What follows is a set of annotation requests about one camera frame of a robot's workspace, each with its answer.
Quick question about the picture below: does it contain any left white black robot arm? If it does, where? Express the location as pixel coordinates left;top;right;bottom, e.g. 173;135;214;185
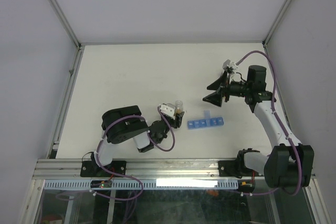
91;100;184;176

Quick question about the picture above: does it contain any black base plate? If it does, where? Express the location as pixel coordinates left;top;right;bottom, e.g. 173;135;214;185
80;161;127;178
218;159;266;178

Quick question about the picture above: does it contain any blue weekly pill organizer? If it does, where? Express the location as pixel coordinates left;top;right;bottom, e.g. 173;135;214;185
187;110;225;130

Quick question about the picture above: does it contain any grey slotted cable duct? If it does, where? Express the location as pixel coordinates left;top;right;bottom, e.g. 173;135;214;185
44;178;238;190

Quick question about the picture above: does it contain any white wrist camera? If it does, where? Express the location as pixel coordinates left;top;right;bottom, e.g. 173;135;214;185
159;103;176;120
223;60;238;76

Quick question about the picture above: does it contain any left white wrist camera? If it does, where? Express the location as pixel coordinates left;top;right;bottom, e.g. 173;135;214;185
159;103;176;120

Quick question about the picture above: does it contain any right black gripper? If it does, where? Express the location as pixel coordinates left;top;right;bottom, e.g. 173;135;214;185
202;70;251;107

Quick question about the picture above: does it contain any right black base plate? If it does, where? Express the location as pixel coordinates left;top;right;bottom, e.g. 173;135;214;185
218;159;266;178

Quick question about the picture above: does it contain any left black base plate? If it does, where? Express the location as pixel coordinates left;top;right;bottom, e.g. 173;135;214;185
80;161;127;178

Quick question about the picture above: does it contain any aluminium frame post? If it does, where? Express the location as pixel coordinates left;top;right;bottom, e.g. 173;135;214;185
33;0;82;49
262;0;293;47

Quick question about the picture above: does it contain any right aluminium frame post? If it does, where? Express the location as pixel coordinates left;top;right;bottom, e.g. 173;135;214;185
262;0;293;47

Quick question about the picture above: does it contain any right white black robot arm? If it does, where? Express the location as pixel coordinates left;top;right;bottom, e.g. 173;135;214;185
203;62;314;190

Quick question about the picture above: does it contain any clear capsule bottle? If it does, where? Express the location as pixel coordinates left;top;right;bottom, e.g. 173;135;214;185
175;100;183;114

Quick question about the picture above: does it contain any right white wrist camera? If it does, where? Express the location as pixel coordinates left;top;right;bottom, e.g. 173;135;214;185
223;60;238;76

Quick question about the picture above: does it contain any left aluminium frame post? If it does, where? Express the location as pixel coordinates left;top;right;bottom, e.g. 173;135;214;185
33;0;82;49

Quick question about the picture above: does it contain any aluminium mounting rail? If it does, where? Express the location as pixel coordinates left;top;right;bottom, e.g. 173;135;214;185
33;157;314;180

